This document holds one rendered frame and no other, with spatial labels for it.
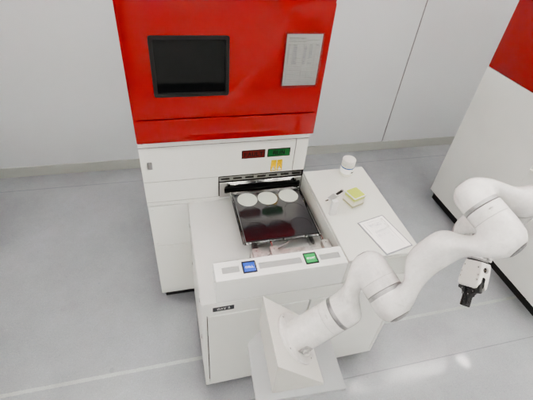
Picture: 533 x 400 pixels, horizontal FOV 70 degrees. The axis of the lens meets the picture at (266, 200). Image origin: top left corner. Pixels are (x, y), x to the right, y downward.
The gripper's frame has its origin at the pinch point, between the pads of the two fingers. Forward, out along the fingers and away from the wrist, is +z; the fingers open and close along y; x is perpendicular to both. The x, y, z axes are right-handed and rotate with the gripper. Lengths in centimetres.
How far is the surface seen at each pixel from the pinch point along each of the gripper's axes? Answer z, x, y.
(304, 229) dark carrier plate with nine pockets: -6, 51, 50
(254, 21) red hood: -72, 106, 18
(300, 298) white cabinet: 23, 46, 39
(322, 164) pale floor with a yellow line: -78, -7, 235
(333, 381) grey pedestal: 42, 38, 5
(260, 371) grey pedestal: 48, 62, 11
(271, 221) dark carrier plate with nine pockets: -4, 66, 55
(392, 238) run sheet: -15.0, 17.0, 32.4
